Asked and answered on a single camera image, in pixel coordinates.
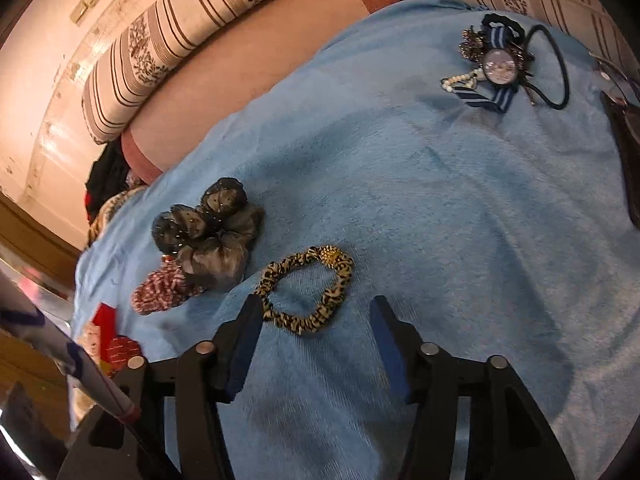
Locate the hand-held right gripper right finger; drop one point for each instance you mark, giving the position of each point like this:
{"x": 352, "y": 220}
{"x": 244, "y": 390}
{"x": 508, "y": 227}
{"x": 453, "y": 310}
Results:
{"x": 390, "y": 355}

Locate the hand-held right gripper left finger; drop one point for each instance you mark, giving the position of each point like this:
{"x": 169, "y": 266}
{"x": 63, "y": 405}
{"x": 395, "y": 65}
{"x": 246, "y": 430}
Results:
{"x": 244, "y": 355}

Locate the red box with yellow stripe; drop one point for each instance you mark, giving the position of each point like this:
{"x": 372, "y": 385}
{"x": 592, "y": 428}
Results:
{"x": 105, "y": 320}

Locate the grey organza scrunchie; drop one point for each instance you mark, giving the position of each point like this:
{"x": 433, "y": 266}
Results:
{"x": 220, "y": 257}

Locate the red white knit scrunchie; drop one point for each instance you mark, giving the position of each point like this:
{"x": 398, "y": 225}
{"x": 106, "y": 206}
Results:
{"x": 155, "y": 290}

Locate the light blue fleece blanket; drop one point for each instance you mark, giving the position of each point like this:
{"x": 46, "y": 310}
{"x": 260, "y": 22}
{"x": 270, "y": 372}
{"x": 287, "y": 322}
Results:
{"x": 400, "y": 210}

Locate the tan patterned cloth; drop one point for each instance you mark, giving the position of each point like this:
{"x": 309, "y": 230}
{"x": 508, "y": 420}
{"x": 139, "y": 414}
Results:
{"x": 107, "y": 215}

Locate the red cloth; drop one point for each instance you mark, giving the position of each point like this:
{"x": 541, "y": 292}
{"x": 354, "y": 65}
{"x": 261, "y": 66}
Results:
{"x": 89, "y": 205}

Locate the black cloth pile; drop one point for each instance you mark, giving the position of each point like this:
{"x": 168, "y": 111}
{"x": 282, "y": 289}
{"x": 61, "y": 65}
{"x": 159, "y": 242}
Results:
{"x": 110, "y": 175}

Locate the small pearl hair ornament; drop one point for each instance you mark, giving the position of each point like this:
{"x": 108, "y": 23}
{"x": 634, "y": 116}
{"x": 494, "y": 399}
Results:
{"x": 457, "y": 82}

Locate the pink bed sheet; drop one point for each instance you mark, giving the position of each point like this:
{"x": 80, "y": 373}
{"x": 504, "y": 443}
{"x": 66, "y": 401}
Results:
{"x": 240, "y": 70}

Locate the blue striped ribbon hair bow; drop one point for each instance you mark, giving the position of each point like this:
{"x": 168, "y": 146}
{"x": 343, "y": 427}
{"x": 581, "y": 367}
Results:
{"x": 497, "y": 67}

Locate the dark beaded hair ornament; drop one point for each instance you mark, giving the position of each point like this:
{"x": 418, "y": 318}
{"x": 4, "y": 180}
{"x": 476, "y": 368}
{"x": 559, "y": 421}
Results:
{"x": 471, "y": 44}

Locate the eyeglasses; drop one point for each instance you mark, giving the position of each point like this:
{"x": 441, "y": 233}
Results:
{"x": 631, "y": 120}

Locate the black fabric scrunchie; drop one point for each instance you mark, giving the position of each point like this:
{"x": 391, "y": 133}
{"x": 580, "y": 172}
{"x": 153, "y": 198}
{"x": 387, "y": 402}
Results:
{"x": 505, "y": 22}

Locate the wooden door frame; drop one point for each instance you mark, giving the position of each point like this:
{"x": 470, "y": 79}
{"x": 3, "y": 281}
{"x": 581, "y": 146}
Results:
{"x": 30, "y": 230}

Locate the brass wall switch plate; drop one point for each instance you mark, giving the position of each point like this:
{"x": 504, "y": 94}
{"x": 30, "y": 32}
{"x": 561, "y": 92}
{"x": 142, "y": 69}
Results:
{"x": 89, "y": 0}

